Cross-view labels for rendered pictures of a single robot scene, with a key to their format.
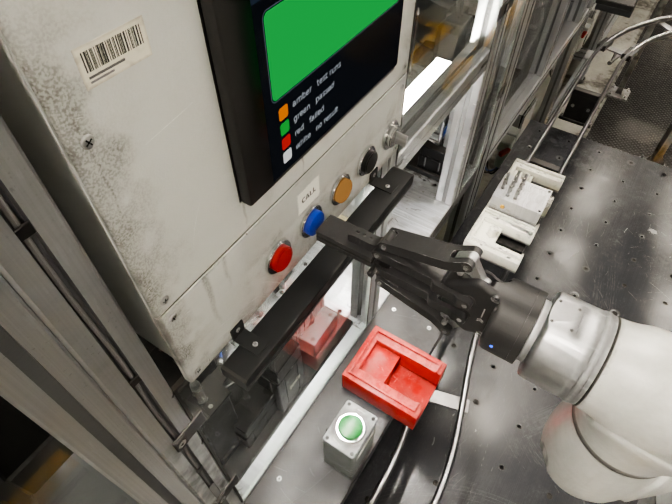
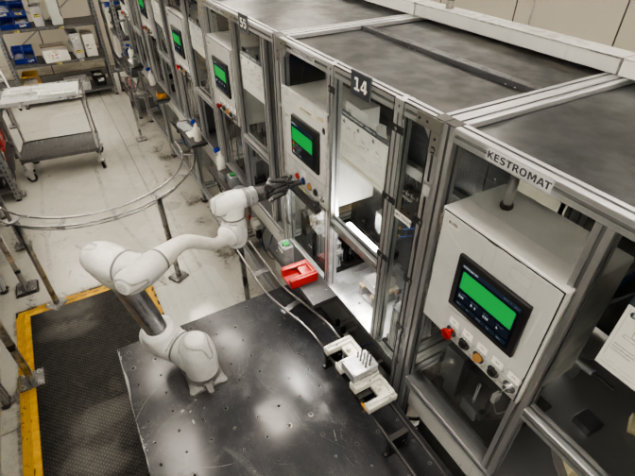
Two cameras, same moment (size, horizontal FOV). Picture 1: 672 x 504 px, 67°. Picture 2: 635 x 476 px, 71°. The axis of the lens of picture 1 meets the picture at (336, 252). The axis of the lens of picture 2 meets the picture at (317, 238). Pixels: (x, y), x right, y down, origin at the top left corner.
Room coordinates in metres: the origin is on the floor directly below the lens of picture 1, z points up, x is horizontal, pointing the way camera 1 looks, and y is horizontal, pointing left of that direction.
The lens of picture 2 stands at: (1.30, -1.61, 2.53)
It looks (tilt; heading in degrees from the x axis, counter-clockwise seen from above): 38 degrees down; 117
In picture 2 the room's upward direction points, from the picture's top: straight up
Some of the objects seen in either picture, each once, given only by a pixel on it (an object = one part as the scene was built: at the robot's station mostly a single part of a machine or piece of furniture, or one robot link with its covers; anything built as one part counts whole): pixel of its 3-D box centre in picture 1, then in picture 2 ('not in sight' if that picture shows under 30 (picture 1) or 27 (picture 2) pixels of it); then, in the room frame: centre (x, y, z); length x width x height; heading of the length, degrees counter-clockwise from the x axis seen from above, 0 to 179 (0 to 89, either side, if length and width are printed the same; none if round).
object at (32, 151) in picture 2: not in sight; (54, 128); (-3.39, 1.16, 0.47); 0.84 x 0.53 x 0.94; 51
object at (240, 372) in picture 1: (328, 255); (300, 192); (0.37, 0.01, 1.37); 0.36 x 0.04 x 0.04; 147
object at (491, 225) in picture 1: (513, 216); (358, 374); (0.92, -0.48, 0.84); 0.36 x 0.14 x 0.10; 147
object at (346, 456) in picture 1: (345, 436); (287, 251); (0.29, -0.02, 0.97); 0.08 x 0.08 x 0.12; 57
